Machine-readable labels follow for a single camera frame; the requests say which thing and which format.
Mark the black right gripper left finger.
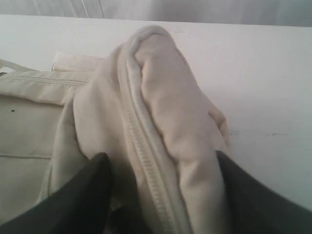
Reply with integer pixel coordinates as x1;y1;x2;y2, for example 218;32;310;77
0;153;113;234

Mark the cream duffel bag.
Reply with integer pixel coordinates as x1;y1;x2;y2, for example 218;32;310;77
0;26;230;234

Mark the white backdrop curtain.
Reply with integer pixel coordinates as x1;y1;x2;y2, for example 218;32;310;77
0;0;312;27

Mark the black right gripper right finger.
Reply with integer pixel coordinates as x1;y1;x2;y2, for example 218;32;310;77
216;151;312;234

